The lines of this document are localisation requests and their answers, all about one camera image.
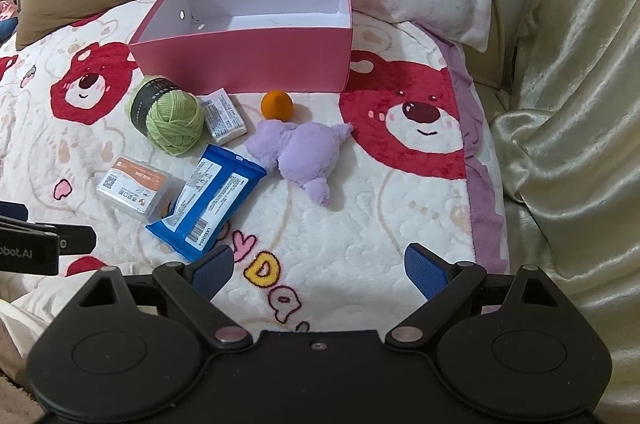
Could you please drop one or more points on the small orange fruit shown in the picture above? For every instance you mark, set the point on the small orange fruit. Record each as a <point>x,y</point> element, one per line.
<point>276,106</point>

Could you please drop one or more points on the clear box with orange label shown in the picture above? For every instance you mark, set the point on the clear box with orange label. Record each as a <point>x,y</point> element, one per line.
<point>132,186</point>

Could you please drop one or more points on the blue wet wipes packet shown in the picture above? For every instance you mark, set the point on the blue wet wipes packet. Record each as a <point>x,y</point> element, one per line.
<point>210,194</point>

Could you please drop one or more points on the white tissue packet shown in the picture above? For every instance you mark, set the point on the white tissue packet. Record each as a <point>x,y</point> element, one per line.
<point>225,118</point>

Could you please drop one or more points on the shiny gold cloth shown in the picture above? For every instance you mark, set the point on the shiny gold cloth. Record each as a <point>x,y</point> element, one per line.
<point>575,128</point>

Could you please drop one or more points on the bear printed blanket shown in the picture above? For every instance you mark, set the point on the bear printed blanket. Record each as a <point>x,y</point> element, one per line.
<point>350,214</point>

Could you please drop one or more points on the purple plush toy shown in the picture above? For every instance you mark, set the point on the purple plush toy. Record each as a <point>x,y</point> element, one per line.
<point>300,153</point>

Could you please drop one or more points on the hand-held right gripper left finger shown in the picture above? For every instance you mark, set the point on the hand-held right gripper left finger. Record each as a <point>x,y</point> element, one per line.
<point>216,268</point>

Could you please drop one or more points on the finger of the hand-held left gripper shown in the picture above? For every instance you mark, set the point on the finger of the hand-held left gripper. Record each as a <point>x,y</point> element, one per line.
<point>77,240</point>

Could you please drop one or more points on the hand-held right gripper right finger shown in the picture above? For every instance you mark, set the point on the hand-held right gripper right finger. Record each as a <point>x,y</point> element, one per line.
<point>427,271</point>

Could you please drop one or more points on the green yarn ball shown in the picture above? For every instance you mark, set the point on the green yarn ball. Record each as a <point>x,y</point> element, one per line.
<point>175,123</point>

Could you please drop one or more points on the pink cardboard box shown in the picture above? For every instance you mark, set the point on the pink cardboard box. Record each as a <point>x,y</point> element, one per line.
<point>240,58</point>

